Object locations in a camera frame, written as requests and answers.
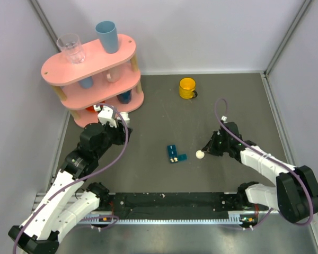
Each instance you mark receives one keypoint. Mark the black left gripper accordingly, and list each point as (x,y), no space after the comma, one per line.
(120,138)

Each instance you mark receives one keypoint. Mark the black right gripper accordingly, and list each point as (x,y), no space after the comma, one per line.
(210,147)

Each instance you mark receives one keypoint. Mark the white bottle cap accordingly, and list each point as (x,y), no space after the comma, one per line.
(200,154)

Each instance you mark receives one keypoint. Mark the teal pill organizer box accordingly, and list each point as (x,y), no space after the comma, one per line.
(172,152)

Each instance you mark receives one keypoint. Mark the white pill bottle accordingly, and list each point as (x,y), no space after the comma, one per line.
(125,117)

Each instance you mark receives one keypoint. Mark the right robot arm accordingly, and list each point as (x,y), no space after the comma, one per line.
(295,191)

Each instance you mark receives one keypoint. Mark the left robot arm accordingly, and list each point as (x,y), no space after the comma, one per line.
(48,225)

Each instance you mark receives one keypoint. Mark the dark blue faceted cup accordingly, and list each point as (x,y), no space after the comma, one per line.
(125,98)

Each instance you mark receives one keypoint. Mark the orange plastic bowl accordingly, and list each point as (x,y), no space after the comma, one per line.
(91,108)

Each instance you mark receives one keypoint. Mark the pink three-tier wooden shelf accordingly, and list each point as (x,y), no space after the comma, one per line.
(63,77)

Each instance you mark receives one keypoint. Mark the small light blue cup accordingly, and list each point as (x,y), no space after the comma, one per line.
(86,83)

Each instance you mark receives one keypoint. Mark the yellow mug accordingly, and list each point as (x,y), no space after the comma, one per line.
(187,88)

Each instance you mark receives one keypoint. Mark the light blue plastic tumbler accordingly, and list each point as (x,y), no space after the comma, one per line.
(107,34)

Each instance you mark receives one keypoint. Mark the clear drinking glass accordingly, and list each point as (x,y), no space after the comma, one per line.
(70,45)

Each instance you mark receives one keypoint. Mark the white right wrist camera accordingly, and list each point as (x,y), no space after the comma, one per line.
(224,118)

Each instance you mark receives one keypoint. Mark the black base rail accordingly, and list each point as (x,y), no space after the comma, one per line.
(176,206)

